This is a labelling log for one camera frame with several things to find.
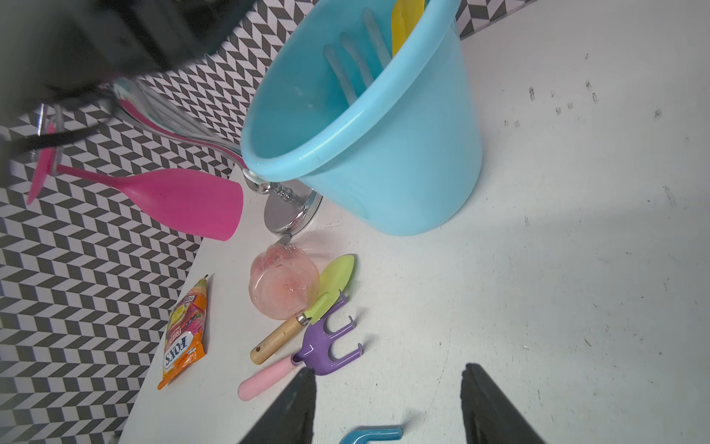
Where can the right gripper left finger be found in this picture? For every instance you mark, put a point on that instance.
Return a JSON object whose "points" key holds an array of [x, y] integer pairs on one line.
{"points": [[290, 418]]}

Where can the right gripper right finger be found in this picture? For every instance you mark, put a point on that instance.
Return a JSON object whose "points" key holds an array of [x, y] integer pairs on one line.
{"points": [[488, 414]]}

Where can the purple rake pink handle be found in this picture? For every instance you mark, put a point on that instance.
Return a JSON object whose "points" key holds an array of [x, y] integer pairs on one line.
{"points": [[315, 354]]}

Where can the blue rake yellow handle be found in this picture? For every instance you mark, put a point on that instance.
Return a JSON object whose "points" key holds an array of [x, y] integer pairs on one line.
{"points": [[364, 435]]}

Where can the green trowel wooden handle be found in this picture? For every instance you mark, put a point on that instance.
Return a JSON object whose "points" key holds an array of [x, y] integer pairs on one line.
{"points": [[332, 282]]}

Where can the light blue toy fork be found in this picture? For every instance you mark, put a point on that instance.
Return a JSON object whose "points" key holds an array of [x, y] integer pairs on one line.
{"points": [[357, 58]]}

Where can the yellow toy shovel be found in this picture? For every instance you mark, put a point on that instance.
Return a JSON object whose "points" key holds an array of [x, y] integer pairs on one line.
{"points": [[404, 18]]}

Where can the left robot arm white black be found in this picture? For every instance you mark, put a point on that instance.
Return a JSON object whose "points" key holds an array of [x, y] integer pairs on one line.
{"points": [[60, 51]]}

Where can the orange candy bag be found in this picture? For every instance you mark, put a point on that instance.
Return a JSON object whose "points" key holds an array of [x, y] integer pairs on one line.
{"points": [[184, 336]]}

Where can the clear pink plastic glass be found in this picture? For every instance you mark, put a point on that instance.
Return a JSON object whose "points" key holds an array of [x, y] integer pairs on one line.
{"points": [[284, 281]]}

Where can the turquoise plastic bucket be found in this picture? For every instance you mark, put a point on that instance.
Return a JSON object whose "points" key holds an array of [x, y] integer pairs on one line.
{"points": [[406, 156]]}

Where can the chrome wire glass rack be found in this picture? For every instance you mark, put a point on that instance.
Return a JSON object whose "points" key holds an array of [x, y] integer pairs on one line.
{"points": [[289, 207]]}

